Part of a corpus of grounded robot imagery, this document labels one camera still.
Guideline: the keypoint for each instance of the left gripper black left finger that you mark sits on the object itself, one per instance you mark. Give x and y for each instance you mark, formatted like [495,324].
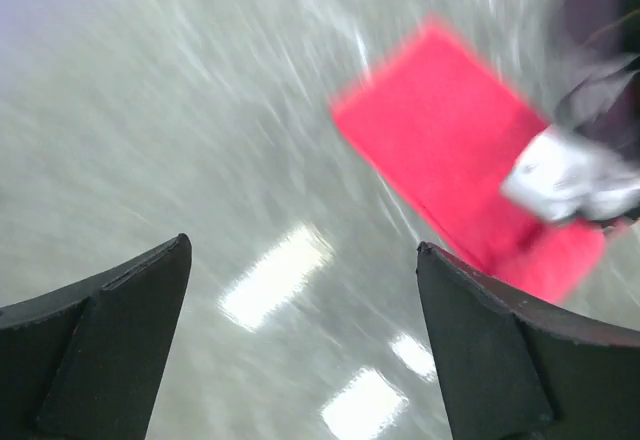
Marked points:
[86,361]

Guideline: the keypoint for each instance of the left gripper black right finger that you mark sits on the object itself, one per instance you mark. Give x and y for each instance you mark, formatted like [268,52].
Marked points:
[512,366]

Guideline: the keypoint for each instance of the red towel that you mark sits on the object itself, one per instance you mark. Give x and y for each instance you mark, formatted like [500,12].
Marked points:
[440,127]

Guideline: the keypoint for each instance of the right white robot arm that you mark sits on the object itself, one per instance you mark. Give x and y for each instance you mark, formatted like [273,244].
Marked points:
[598,46]

